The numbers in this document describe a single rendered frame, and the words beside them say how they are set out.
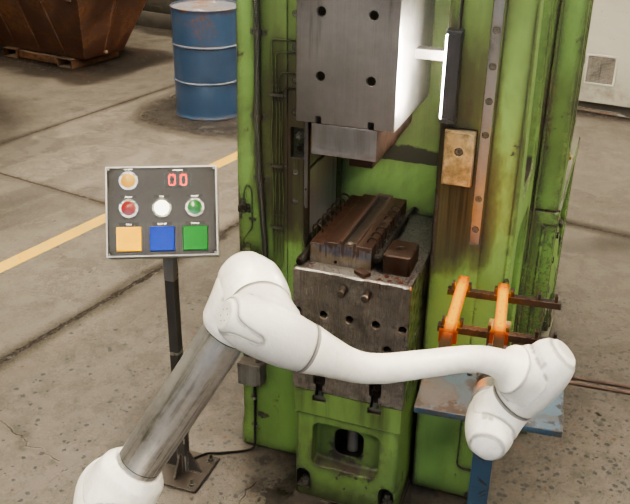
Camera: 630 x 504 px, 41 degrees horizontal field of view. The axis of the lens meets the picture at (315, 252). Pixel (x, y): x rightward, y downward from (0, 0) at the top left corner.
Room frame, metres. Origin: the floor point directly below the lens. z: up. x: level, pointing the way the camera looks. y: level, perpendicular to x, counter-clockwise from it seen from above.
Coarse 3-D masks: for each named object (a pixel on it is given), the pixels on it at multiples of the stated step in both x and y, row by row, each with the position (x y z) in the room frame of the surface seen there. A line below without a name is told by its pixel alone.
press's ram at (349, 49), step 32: (320, 0) 2.39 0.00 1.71; (352, 0) 2.36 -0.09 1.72; (384, 0) 2.33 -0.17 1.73; (416, 0) 2.47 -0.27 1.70; (320, 32) 2.39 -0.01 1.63; (352, 32) 2.36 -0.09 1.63; (384, 32) 2.33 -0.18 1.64; (416, 32) 2.49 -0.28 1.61; (320, 64) 2.39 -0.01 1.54; (352, 64) 2.36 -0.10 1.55; (384, 64) 2.33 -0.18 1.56; (416, 64) 2.52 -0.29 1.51; (320, 96) 2.39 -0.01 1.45; (352, 96) 2.36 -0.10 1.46; (384, 96) 2.33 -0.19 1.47; (416, 96) 2.55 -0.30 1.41; (384, 128) 2.33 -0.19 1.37
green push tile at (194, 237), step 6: (186, 228) 2.37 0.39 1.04; (192, 228) 2.37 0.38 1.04; (198, 228) 2.37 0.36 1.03; (204, 228) 2.37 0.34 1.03; (186, 234) 2.36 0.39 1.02; (192, 234) 2.36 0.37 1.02; (198, 234) 2.36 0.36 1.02; (204, 234) 2.36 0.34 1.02; (186, 240) 2.35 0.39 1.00; (192, 240) 2.35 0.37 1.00; (198, 240) 2.35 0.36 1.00; (204, 240) 2.35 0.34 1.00; (186, 246) 2.34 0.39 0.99; (192, 246) 2.34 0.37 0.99; (198, 246) 2.34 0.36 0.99; (204, 246) 2.34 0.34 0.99
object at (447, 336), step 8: (464, 280) 2.16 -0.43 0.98; (456, 288) 2.11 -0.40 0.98; (464, 288) 2.11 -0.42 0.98; (456, 296) 2.07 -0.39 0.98; (464, 296) 2.08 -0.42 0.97; (456, 304) 2.02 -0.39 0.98; (448, 312) 1.98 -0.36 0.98; (456, 312) 1.98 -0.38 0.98; (448, 320) 1.93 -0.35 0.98; (456, 320) 1.93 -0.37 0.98; (440, 328) 1.88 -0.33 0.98; (448, 328) 1.89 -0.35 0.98; (440, 336) 1.87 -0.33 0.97; (448, 336) 1.85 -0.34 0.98; (456, 336) 1.86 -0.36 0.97; (440, 344) 1.81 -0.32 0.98; (448, 344) 1.81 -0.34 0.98
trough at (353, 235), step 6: (378, 198) 2.73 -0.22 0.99; (384, 198) 2.73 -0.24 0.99; (372, 204) 2.66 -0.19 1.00; (378, 204) 2.70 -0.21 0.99; (372, 210) 2.64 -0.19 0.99; (378, 210) 2.64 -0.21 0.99; (366, 216) 2.59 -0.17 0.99; (372, 216) 2.59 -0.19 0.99; (360, 222) 2.53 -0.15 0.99; (366, 222) 2.54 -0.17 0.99; (354, 228) 2.47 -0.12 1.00; (360, 228) 2.49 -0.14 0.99; (354, 234) 2.45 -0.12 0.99; (348, 240) 2.40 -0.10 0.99; (354, 240) 2.40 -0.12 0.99; (348, 246) 2.36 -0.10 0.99
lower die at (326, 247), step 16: (352, 208) 2.65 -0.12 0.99; (368, 208) 2.63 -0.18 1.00; (384, 208) 2.64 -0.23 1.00; (336, 224) 2.54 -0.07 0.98; (352, 224) 2.52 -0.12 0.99; (368, 224) 2.50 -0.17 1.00; (384, 224) 2.52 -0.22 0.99; (320, 240) 2.41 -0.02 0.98; (336, 240) 2.39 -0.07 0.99; (320, 256) 2.39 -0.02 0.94; (336, 256) 2.37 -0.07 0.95; (352, 256) 2.35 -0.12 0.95; (368, 256) 2.34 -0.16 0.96
